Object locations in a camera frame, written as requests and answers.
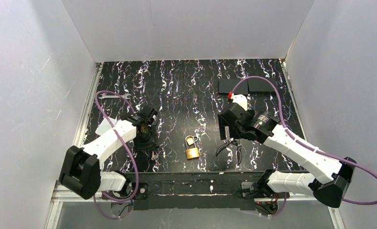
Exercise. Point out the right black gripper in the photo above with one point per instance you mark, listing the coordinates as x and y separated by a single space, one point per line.
227 139

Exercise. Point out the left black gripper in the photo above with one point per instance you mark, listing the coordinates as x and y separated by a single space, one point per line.
147 139

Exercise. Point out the small silver key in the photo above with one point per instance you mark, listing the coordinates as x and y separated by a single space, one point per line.
154 156

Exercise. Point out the large brass padlock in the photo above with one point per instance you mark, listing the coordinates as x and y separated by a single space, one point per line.
192 151

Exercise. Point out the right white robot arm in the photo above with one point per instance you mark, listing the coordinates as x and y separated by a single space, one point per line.
326 179

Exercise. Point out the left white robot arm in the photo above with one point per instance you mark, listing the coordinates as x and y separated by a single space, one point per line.
81 169

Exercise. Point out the small brass padlock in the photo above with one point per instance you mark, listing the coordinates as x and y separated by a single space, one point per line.
190 140

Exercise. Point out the silver open-end wrench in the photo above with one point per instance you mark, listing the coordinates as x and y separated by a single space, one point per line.
105 96

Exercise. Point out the black flat box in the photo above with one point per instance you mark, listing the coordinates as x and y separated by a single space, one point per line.
251 86

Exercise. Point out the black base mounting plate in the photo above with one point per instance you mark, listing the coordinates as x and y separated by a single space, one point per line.
203 190

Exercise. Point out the black handled pruning shears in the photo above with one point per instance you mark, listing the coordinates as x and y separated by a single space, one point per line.
229 145

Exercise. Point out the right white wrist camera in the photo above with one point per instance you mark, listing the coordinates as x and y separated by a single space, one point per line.
239 99

